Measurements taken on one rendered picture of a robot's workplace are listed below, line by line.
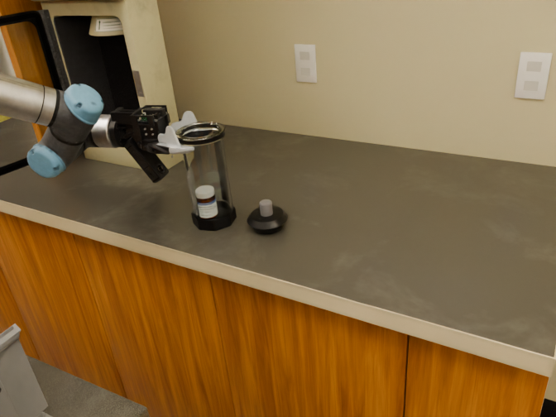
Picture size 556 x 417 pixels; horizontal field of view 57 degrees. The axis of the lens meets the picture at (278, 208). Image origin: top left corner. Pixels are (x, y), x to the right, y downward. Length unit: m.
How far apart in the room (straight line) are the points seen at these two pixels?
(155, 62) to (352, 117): 0.60
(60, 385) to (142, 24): 0.90
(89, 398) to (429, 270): 0.63
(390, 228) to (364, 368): 0.30
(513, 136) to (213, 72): 0.97
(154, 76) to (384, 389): 0.97
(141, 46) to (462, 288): 0.97
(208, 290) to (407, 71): 0.81
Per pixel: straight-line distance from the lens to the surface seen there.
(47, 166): 1.16
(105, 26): 1.50
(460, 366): 1.00
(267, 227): 1.11
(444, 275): 1.02
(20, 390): 0.78
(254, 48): 1.71
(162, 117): 1.17
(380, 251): 1.07
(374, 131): 1.60
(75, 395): 0.89
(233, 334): 1.24
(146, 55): 1.44
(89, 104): 1.07
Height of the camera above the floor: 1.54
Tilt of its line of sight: 29 degrees down
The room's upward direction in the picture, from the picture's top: 5 degrees counter-clockwise
